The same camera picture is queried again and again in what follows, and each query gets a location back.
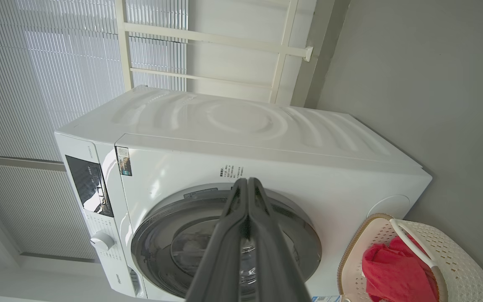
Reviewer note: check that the red garment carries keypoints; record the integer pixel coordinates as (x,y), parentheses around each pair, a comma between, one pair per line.
(392,272)

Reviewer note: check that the black washer display panel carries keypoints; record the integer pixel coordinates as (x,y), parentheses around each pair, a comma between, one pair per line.
(90,188)

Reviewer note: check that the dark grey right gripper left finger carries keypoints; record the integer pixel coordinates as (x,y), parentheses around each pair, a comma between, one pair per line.
(220,251)

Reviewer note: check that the round dark grey washer door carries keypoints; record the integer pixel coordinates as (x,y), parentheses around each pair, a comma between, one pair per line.
(162,243)

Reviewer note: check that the white front-load washing machine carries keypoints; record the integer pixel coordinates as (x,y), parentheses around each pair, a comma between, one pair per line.
(224,126)

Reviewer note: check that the blue energy label sticker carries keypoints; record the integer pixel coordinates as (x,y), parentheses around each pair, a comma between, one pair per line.
(325,299)

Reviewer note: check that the white washer control knob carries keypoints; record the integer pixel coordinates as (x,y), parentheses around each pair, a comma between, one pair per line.
(102,241)

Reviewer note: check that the white window blinds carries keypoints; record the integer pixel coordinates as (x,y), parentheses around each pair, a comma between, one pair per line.
(36,84)

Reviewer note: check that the cream metal rack frame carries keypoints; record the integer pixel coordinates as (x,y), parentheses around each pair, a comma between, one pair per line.
(208,37)

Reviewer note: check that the round white filter cover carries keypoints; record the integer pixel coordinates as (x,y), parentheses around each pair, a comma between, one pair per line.
(388,205)

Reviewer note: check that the white detergent drawer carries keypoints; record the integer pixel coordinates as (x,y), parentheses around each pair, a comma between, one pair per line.
(136,281)

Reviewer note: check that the cream perforated laundry basket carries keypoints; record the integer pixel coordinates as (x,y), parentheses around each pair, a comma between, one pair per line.
(459,260)

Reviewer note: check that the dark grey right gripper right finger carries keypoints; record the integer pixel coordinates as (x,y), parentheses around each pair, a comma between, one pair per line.
(275,260)

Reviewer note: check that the black QR code sticker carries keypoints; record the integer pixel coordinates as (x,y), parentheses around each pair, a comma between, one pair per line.
(123,161)

